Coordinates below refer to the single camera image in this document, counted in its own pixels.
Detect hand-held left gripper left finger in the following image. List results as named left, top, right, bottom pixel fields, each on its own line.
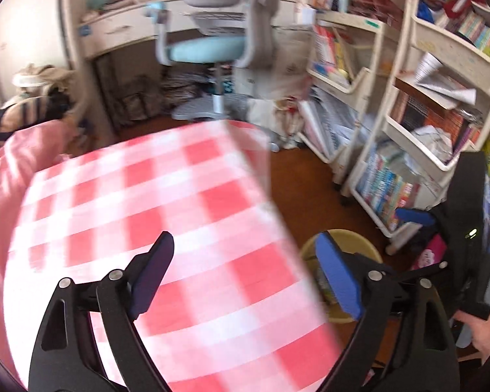
left=28, top=231, right=175, bottom=392

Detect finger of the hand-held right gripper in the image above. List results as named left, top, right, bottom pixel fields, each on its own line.
left=395, top=207, right=450, bottom=230
left=394, top=261, right=450, bottom=285

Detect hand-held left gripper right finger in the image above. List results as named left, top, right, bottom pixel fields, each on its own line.
left=314, top=231, right=462, bottom=392

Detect yellow plastic bin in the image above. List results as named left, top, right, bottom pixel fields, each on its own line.
left=300, top=229, right=384, bottom=323

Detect person's right hand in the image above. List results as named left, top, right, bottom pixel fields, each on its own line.
left=453, top=312, right=490, bottom=362

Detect pink printed bag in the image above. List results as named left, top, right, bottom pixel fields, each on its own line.
left=410, top=233, right=448, bottom=272

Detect row of colourful books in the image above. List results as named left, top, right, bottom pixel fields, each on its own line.
left=357, top=147, right=421, bottom=231

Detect crumpled white paper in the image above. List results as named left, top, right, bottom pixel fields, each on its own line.
left=412, top=124, right=454, bottom=164

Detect red white checkered tablecloth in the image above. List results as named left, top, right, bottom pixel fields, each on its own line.
left=3, top=120, right=354, bottom=392

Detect row of dark orange books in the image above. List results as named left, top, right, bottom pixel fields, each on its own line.
left=392, top=90, right=482, bottom=152

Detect tall white book cart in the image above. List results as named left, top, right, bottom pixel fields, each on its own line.
left=343, top=0, right=490, bottom=254

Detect stack of white booklets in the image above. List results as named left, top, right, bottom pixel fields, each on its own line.
left=300, top=86, right=368, bottom=160

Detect loose white paper sheets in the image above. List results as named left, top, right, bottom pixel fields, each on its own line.
left=412, top=51, right=478, bottom=109

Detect low white book cart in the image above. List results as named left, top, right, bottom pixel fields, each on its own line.
left=306, top=6, right=393, bottom=184

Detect white red plastic bag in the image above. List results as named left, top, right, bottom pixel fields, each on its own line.
left=271, top=96, right=311, bottom=150

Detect row of pastel books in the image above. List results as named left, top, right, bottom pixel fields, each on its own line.
left=445, top=8, right=490, bottom=58

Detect dark shiny bag pile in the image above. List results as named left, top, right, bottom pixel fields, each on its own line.
left=94, top=69, right=213, bottom=121

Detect stack of thin colourful books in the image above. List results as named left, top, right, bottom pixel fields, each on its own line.
left=312, top=24, right=354, bottom=86

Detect white printed plastic bag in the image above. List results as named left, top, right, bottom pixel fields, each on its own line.
left=233, top=35, right=315, bottom=99

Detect striped beige cloth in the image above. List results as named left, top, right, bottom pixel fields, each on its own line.
left=0, top=96, right=70, bottom=131

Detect cream cloth pile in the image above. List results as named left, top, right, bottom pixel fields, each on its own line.
left=12, top=63, right=76, bottom=90

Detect grey blue desk chair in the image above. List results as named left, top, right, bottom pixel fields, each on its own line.
left=145, top=0, right=288, bottom=152

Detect white desk with drawers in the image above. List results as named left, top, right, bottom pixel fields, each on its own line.
left=57, top=0, right=323, bottom=74

